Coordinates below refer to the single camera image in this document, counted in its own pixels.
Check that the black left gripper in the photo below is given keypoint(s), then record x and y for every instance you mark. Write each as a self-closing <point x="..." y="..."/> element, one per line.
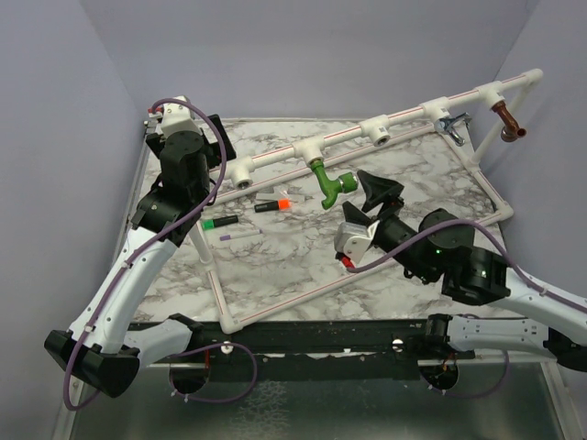
<point x="221" y="138"/>

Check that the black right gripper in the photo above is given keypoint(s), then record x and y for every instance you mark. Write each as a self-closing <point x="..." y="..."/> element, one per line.
<point x="376" y="191"/>

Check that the white pvc pipe frame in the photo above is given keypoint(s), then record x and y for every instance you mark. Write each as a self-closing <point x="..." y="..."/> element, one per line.
<point x="383" y="131"/>

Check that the green water faucet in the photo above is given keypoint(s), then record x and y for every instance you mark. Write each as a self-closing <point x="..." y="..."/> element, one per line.
<point x="331" y="189"/>

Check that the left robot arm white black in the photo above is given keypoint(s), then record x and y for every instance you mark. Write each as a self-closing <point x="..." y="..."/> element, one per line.
<point x="98" y="347"/>

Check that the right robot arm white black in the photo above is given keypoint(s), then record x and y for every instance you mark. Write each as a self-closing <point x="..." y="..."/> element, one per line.
<point x="549" y="321"/>

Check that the clear plastic bag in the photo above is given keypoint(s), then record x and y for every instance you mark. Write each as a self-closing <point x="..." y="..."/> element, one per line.
<point x="278" y="193"/>

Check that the green capped black marker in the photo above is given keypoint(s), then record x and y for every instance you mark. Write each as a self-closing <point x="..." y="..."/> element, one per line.
<point x="209" y="224"/>

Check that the orange capped black marker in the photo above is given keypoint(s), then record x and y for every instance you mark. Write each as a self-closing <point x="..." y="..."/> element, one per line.
<point x="275" y="205"/>

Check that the purple capped white pen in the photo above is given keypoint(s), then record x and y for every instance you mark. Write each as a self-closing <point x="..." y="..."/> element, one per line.
<point x="249" y="233"/>

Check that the grey metal faucet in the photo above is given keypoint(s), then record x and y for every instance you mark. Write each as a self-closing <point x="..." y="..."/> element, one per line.
<point x="446" y="126"/>

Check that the brown copper faucet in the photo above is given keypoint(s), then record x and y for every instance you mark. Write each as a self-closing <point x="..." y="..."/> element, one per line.
<point x="511" y="130"/>

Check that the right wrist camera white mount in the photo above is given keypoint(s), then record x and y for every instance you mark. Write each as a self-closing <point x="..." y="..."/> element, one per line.
<point x="352" y="241"/>

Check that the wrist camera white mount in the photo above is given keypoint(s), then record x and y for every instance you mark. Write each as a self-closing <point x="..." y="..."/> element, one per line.
<point x="352" y="241"/>
<point x="174" y="117"/>

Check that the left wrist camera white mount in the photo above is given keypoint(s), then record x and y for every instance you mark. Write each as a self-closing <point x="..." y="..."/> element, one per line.
<point x="174" y="117"/>

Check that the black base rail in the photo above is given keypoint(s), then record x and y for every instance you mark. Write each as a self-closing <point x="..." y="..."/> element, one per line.
<point x="315" y="350"/>

